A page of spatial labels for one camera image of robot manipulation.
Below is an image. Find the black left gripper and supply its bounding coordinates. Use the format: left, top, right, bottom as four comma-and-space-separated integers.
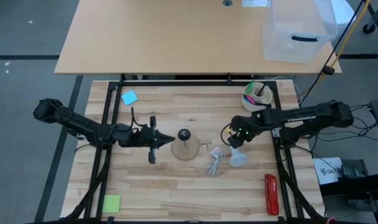
135, 115, 176, 165

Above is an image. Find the white globe lightbulb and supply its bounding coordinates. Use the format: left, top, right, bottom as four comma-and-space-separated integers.
228, 145, 249, 168

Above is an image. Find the wooden base lamp black socket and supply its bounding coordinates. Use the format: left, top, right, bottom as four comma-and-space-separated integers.
171, 128, 201, 161

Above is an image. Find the clear power cord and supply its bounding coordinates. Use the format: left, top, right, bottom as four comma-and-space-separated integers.
198, 142, 227, 178

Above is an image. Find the white round pen cup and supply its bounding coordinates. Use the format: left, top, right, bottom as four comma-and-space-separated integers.
240, 81, 273, 113

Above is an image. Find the blue sticky note pad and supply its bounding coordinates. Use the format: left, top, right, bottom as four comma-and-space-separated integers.
121, 90, 139, 106

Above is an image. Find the red stapler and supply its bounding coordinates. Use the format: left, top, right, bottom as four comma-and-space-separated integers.
264, 174, 280, 216

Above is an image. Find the green sticky note pad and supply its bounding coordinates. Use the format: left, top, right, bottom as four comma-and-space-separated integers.
102, 194, 121, 214

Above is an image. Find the white printed paper sign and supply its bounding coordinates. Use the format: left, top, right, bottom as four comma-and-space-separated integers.
312, 157, 344, 185

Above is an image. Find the light wooden desk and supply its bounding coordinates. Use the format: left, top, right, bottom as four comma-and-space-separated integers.
54, 0, 343, 75

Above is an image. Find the clear plastic storage bin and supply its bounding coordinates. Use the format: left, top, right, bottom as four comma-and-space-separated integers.
262, 0, 339, 64

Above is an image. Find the grey electronic device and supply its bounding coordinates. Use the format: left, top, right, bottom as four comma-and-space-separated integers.
341, 160, 369, 178

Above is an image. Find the black equipment cart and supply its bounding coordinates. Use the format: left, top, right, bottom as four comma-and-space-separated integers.
319, 160, 378, 224

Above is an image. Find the small white card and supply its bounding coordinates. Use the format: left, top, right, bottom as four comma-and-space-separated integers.
241, 0, 268, 7

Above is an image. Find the black caster stand leg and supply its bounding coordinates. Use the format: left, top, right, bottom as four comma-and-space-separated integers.
362, 0, 378, 35

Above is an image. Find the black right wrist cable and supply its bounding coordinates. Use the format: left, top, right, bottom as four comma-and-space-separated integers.
220, 123, 236, 147

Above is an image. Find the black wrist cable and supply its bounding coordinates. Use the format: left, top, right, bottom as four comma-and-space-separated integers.
220, 123, 236, 147
131, 106, 151, 128

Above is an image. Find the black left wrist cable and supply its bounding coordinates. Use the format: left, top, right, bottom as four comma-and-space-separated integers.
131, 106, 151, 128

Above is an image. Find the black aluminium table frame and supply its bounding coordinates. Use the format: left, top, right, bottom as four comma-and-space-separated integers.
64, 73, 326, 224

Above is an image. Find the black hanging cable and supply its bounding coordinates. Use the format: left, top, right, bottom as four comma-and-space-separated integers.
300, 0, 366, 106

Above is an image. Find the yellow hanging cable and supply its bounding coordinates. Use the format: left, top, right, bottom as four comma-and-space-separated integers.
300, 0, 372, 97

